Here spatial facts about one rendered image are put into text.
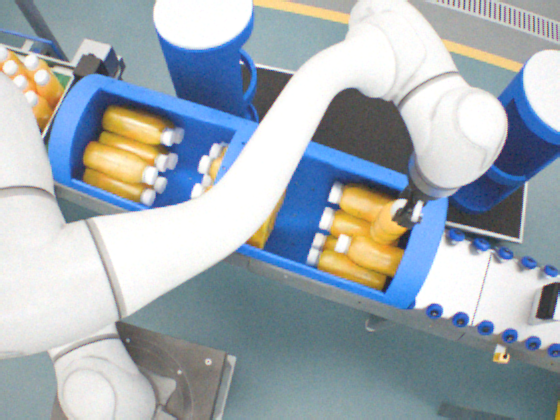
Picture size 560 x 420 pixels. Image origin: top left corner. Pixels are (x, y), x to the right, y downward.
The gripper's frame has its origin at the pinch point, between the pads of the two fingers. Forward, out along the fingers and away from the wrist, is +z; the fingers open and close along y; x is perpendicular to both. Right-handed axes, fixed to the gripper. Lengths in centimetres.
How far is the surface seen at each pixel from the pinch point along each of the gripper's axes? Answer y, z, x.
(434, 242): -2.0, 9.1, -9.3
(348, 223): -0.5, 23.6, 7.8
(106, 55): 31, 47, 92
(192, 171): 2, 37, 48
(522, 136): 72, 83, -49
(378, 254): -5.8, 19.1, -0.2
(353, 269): -9.7, 24.3, 3.4
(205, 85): 32, 51, 59
